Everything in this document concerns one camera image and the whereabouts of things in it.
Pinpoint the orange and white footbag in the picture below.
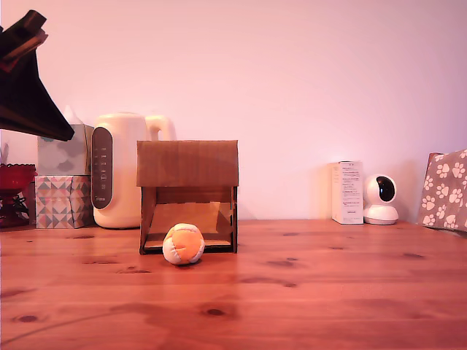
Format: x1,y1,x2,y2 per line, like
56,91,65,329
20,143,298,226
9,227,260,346
162,222,206,267

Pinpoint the cardboard dice tower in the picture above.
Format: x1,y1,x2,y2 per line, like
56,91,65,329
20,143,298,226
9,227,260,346
136,139,240,256

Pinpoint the grey cloud print tissue box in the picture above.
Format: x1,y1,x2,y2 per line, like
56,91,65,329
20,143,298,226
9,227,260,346
36,105,96,177

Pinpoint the geometric pattern tissue box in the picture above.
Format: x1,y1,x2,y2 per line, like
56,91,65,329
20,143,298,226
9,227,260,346
34,174,95,230

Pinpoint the white electric water kettle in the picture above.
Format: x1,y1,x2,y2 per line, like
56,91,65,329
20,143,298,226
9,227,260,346
90,112,178,230

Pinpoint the white printed carton box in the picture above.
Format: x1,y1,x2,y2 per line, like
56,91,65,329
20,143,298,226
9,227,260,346
331,160,365,225

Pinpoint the grey paw print cushion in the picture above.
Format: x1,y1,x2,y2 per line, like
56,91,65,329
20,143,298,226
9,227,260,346
416,148,467,233

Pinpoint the small white round camera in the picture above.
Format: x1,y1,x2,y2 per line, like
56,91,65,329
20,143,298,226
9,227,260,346
363,173,400,225

